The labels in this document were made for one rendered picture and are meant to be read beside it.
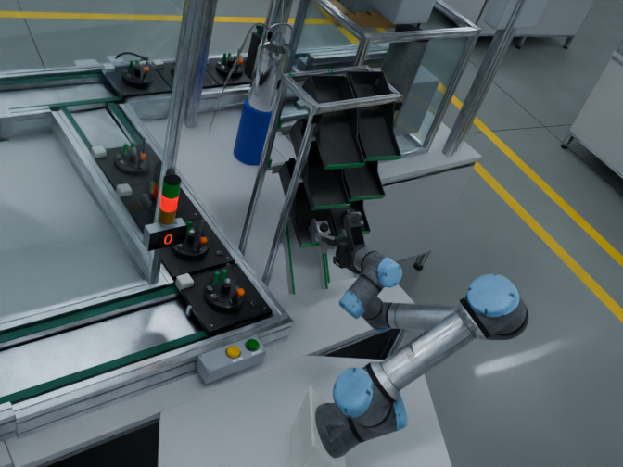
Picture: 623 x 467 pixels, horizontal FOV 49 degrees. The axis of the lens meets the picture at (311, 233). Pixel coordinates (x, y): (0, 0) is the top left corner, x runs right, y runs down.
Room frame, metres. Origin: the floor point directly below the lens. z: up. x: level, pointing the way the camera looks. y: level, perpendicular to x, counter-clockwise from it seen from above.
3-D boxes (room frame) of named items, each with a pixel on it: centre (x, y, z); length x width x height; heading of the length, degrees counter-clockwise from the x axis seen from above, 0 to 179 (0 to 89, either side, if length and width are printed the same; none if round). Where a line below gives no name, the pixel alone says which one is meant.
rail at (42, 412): (1.29, 0.29, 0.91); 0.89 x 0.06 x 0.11; 137
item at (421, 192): (3.10, -0.10, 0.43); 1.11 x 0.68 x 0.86; 137
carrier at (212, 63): (3.07, 0.65, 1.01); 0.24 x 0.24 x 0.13; 47
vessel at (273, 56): (2.58, 0.38, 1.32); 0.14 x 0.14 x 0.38
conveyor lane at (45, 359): (1.39, 0.43, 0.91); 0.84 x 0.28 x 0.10; 137
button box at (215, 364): (1.39, 0.11, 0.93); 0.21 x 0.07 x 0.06; 137
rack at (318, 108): (1.94, 0.05, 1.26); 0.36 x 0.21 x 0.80; 137
